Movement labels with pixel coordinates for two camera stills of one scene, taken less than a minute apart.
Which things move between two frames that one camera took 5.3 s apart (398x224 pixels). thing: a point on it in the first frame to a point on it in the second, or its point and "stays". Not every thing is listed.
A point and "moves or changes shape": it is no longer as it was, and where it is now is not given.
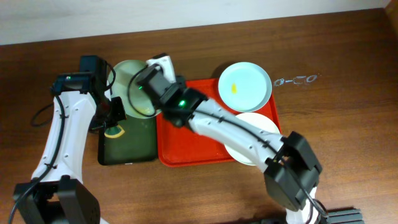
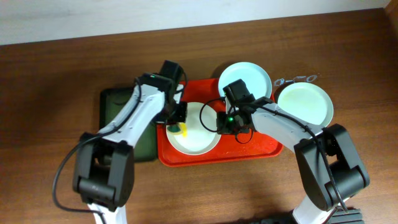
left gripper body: (115, 109) to (180, 112)
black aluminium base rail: (345, 216) stays
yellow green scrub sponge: (114, 132) moves or changes shape
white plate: (259, 121) to (201, 130)
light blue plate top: (244, 86) stays
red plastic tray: (178, 146) stays
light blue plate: (122, 83) to (307, 102)
